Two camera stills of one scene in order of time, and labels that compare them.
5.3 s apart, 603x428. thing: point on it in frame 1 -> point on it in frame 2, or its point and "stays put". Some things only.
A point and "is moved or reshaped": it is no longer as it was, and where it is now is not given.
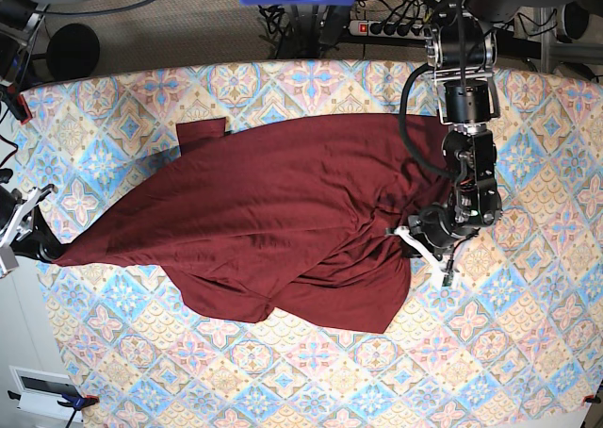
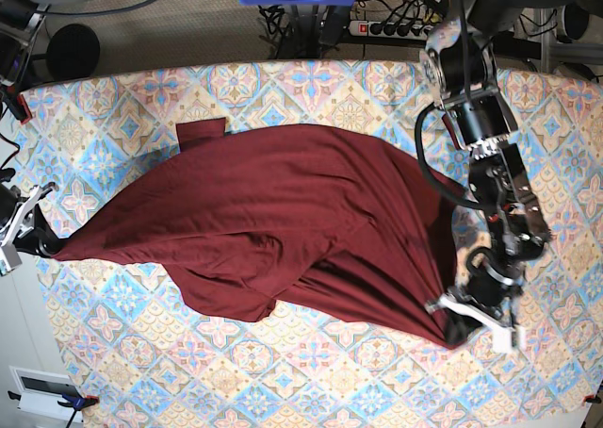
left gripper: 24,226 stays put
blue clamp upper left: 17,46 stays put
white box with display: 40,390 stays put
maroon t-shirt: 296,222 is moved or reshaped
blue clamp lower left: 76,403 stays put
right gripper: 435,232 -> 487,296
